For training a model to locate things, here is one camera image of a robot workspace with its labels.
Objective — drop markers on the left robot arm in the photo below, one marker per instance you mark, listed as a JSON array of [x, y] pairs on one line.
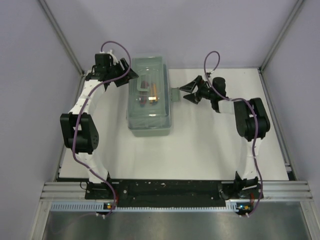
[[79, 131]]

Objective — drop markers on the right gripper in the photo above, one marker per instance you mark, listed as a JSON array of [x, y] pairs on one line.
[[194, 97]]

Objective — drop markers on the red handled pliers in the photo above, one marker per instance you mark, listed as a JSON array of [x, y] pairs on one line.
[[143, 93]]

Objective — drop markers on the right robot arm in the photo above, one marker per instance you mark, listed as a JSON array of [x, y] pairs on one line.
[[252, 124]]

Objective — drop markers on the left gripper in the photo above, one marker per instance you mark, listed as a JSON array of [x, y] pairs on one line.
[[130, 75]]

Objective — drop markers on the orange black utility knife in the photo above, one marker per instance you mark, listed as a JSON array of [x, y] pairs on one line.
[[153, 98]]

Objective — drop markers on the translucent green tool box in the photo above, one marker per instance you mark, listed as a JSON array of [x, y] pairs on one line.
[[151, 121]]

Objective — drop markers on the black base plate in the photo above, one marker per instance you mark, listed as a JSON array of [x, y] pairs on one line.
[[161, 193]]

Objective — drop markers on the aluminium frame rail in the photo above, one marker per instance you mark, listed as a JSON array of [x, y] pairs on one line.
[[272, 191]]

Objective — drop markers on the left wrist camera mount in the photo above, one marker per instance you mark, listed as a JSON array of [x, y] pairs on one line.
[[111, 57]]

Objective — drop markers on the grey slotted cable duct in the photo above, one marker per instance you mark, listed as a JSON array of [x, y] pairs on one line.
[[60, 206]]

